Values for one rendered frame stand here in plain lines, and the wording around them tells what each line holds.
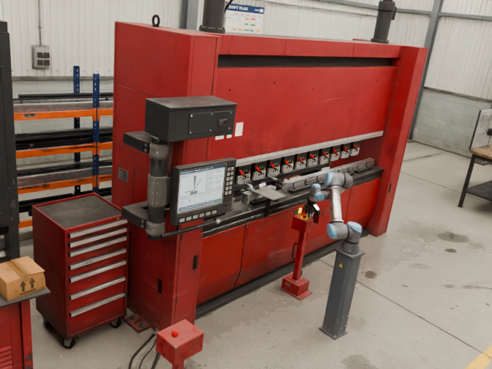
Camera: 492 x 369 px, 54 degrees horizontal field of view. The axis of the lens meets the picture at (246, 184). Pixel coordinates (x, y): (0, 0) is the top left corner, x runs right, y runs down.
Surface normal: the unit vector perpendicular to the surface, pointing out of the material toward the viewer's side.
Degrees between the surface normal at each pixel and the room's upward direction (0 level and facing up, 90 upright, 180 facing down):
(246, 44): 90
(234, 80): 90
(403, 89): 90
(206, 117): 90
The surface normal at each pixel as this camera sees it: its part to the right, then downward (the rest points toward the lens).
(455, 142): -0.75, 0.15
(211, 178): 0.68, 0.32
